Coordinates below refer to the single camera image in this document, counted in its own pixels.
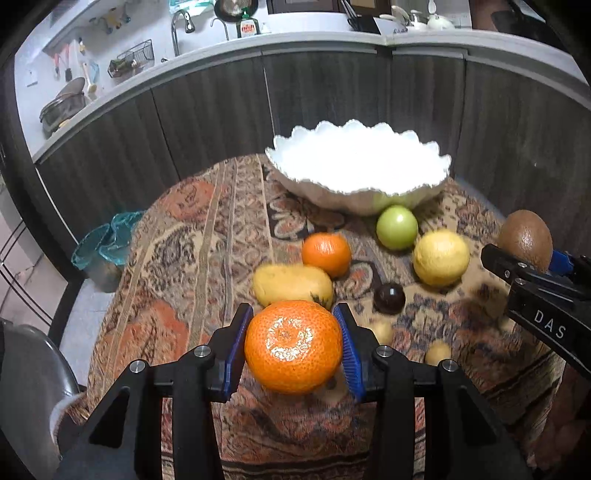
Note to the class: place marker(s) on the brown kiwi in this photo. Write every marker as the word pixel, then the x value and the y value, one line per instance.
pixel 526 236

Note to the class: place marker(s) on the yellow mango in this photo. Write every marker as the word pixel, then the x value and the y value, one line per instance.
pixel 273 283

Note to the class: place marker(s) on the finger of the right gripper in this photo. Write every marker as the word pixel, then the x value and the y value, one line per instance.
pixel 509 268
pixel 561 263

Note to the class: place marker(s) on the dark passion fruit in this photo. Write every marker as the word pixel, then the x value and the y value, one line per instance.
pixel 389 298

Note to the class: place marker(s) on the green dish soap bottle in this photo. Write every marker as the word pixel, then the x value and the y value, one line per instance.
pixel 247 26

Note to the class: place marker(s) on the white teapot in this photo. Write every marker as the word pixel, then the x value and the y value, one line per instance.
pixel 431 20

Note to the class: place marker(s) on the grey chair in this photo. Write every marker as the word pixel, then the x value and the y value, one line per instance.
pixel 36 383

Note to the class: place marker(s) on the stacked pots with lid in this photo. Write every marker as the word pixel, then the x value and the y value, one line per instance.
pixel 67 103

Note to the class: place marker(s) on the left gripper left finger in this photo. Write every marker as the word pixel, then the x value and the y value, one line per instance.
pixel 122 437

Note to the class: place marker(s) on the large orange mandarin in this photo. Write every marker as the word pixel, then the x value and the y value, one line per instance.
pixel 293 347

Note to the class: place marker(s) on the white scalloped fruit bowl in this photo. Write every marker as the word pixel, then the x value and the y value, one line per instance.
pixel 359 169

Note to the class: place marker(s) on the patterned woven tablecloth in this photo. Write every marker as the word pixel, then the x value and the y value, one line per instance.
pixel 191 263

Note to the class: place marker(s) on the green apple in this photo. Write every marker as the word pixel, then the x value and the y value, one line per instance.
pixel 397 228

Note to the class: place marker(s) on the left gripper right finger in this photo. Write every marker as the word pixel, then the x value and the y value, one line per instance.
pixel 464 437

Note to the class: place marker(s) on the black utensil holder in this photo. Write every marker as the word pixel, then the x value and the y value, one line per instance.
pixel 359 23

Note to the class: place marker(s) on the yellow lemon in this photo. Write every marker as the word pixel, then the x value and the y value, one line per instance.
pixel 441 258

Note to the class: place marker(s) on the small yellow round fruit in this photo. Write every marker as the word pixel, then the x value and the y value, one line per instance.
pixel 383 331
pixel 437 352

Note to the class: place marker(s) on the wire sponge rack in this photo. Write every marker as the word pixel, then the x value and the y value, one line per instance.
pixel 132 60

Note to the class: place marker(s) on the small orange mandarin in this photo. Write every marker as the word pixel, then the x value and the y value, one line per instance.
pixel 327 251

